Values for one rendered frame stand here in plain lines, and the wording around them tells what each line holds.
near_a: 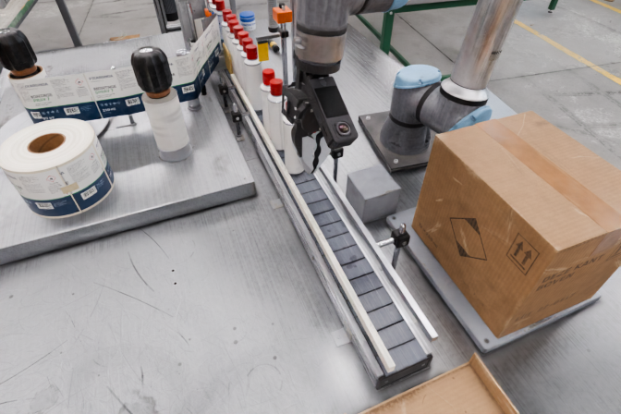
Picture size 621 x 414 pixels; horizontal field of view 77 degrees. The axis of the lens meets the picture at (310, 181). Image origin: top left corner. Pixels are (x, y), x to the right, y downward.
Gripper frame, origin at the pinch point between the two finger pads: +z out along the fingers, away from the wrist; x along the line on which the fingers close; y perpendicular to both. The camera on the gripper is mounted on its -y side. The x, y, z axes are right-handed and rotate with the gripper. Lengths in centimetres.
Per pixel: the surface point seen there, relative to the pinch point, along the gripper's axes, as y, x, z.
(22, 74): 72, 48, 5
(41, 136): 48, 45, 11
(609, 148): 45, -251, 79
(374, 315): -19.3, -5.0, 22.2
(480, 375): -35.8, -17.0, 25.5
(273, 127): 34.7, -7.8, 11.6
